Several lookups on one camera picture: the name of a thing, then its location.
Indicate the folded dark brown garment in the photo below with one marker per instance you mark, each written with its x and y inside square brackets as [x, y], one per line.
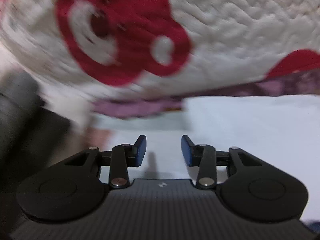
[28, 152]

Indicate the white t-shirt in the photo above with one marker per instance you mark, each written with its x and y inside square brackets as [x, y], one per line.
[283, 131]

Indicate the white quilt red bears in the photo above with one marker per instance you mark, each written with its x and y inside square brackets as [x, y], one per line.
[131, 50]

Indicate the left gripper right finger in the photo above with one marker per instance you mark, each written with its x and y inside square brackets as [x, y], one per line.
[202, 156]

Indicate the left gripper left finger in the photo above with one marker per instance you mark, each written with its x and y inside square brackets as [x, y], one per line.
[122, 157]

